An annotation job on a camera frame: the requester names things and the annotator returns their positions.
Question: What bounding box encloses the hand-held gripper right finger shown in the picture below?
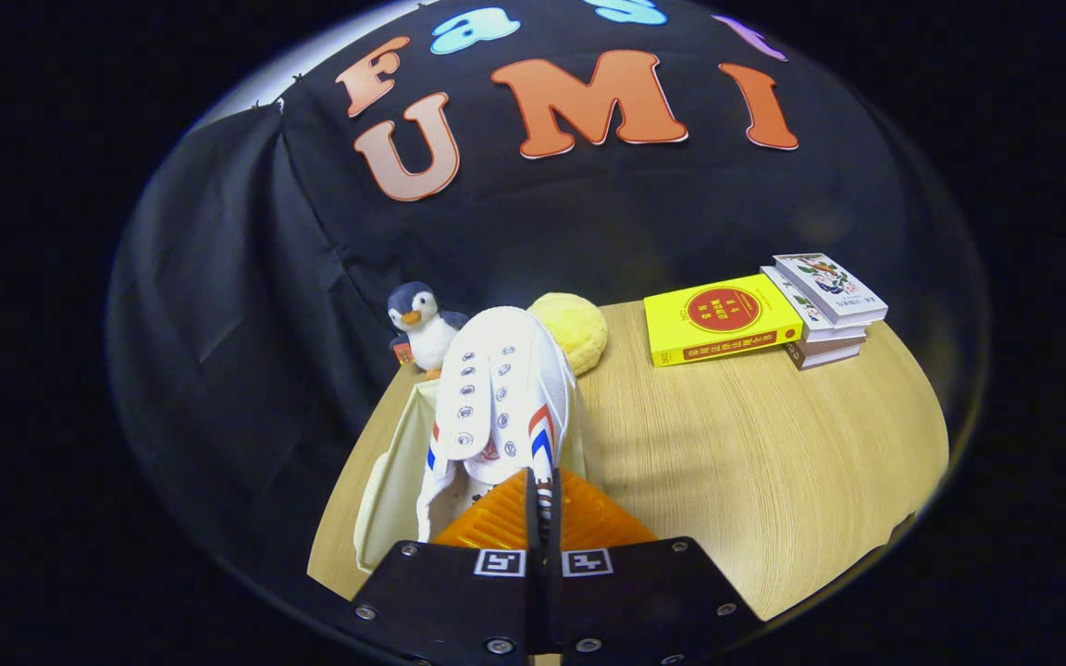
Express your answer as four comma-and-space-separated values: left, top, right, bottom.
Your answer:
547, 467, 765, 666

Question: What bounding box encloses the brown spine book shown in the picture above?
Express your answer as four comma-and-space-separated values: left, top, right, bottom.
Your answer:
785, 338, 863, 371

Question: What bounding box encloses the beige fabric storage box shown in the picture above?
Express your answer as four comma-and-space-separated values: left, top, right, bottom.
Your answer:
353, 375, 603, 574

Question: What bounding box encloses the yellow round plush toy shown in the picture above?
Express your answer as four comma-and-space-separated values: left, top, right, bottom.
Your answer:
527, 292, 609, 376

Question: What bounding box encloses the white canvas shoe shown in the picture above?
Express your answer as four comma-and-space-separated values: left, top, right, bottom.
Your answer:
415, 306, 577, 544

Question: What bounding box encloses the penguin plush toy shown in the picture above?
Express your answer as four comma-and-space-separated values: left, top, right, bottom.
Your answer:
387, 281, 471, 380

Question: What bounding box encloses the white book with bird picture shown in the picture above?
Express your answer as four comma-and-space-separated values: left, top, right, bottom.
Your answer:
773, 253, 889, 327

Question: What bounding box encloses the yellow book with red circle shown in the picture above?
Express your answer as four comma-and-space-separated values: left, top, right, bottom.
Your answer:
643, 273, 804, 368

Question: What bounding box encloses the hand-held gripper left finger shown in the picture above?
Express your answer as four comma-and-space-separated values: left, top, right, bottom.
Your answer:
351, 467, 536, 666

